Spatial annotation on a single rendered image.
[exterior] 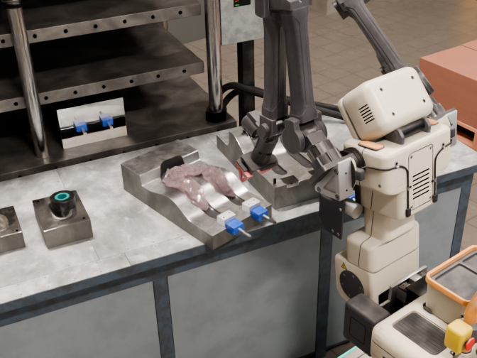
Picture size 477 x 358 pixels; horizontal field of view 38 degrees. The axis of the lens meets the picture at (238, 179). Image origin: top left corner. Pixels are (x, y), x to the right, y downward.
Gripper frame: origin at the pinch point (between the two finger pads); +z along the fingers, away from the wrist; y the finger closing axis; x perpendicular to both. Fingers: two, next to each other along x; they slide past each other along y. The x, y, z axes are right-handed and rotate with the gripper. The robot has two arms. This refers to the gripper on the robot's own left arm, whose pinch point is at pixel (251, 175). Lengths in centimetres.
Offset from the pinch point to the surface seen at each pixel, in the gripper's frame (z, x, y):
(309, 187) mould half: 12.7, 6.9, -24.8
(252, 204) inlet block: 10.4, 4.7, -0.5
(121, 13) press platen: 14, -93, -7
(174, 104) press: 64, -79, -34
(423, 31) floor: 192, -158, -376
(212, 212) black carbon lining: 16.9, -1.1, 9.8
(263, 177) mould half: 14.6, -4.6, -13.6
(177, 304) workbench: 45, 12, 26
